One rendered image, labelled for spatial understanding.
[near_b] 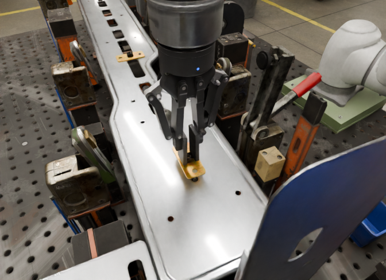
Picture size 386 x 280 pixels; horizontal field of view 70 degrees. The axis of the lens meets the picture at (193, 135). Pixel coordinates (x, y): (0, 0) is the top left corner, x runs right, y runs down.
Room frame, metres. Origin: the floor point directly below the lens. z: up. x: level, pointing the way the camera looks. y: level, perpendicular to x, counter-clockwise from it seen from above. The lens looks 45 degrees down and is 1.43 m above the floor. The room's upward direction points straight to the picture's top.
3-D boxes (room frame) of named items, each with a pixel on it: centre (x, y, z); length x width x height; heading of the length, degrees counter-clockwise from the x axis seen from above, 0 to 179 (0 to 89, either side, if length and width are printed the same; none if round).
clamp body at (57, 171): (0.31, 0.22, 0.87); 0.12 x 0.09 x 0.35; 113
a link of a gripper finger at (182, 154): (0.33, 0.02, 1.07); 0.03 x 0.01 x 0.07; 23
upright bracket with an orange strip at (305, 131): (0.30, -0.17, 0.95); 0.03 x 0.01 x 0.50; 23
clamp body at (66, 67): (0.64, 0.33, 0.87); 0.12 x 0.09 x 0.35; 113
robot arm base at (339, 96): (0.96, -0.57, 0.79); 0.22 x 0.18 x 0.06; 42
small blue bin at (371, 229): (0.36, -0.46, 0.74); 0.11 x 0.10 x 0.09; 23
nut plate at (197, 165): (0.34, 0.01, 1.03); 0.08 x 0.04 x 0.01; 23
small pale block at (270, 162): (0.31, -0.14, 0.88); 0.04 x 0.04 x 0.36; 23
